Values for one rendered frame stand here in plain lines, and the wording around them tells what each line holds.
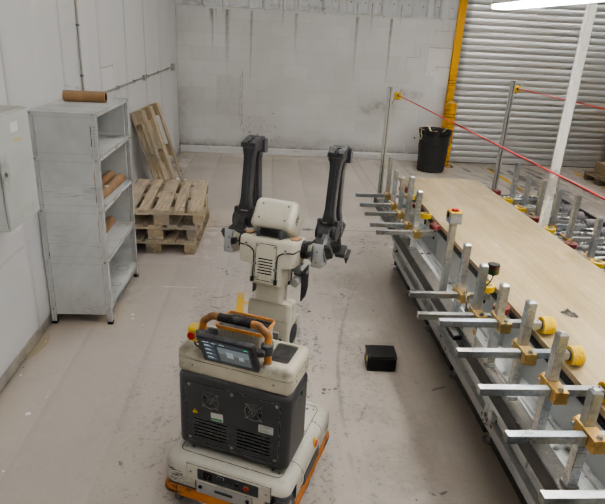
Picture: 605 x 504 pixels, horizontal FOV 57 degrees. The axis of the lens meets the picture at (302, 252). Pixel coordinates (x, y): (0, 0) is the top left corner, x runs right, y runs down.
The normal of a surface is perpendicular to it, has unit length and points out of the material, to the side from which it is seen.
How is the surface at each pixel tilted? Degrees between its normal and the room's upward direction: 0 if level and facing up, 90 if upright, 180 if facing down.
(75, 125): 90
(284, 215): 48
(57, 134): 90
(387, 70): 90
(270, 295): 82
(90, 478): 0
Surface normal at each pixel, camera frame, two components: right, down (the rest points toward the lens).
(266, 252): -0.32, 0.20
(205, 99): 0.05, 0.37
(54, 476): 0.05, -0.93
